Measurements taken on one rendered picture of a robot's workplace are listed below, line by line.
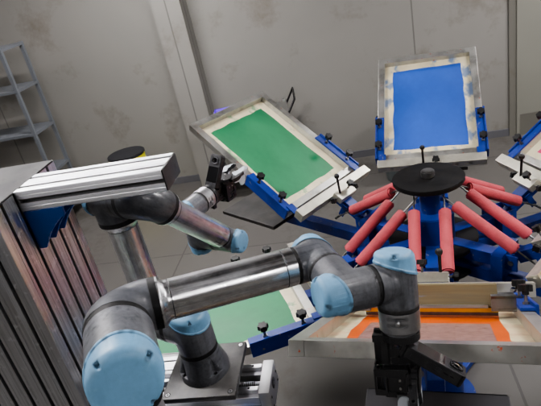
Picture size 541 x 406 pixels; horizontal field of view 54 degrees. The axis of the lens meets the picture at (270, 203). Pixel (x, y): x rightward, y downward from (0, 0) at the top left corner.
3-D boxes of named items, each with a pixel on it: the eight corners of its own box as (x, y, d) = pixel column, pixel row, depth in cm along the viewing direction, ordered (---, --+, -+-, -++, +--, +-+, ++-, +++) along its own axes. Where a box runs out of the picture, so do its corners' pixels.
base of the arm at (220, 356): (175, 389, 156) (166, 364, 152) (188, 353, 169) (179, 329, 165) (225, 386, 153) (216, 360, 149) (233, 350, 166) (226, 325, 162)
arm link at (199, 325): (200, 362, 149) (187, 325, 143) (166, 352, 156) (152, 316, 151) (225, 334, 158) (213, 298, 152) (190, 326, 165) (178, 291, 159)
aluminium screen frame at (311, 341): (574, 366, 103) (572, 346, 103) (288, 356, 122) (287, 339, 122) (522, 310, 178) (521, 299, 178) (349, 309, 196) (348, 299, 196)
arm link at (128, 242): (169, 352, 156) (107, 187, 132) (133, 341, 163) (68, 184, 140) (193, 326, 164) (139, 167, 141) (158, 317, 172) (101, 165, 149)
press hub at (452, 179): (487, 426, 266) (480, 187, 208) (406, 420, 279) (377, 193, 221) (481, 368, 300) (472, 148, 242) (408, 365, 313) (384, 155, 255)
